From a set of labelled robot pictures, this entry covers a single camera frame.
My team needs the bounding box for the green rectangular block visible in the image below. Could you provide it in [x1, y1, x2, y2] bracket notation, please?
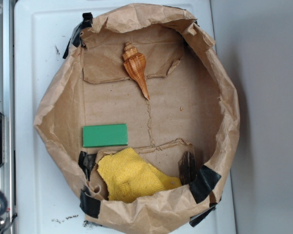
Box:
[83, 124, 128, 148]

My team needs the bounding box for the orange spiral conch shell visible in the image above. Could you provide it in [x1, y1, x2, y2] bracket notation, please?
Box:
[123, 42, 150, 100]

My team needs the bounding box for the crumpled brown paper bin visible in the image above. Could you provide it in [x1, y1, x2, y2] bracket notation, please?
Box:
[34, 3, 240, 234]

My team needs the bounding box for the dark brown wood piece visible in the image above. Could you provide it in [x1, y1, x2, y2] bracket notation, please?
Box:
[178, 151, 196, 185]

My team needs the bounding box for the yellow woven cloth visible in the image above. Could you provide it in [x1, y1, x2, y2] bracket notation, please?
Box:
[97, 148, 182, 203]

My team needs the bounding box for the aluminium frame rail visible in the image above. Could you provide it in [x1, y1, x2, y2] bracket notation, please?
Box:
[0, 0, 17, 234]

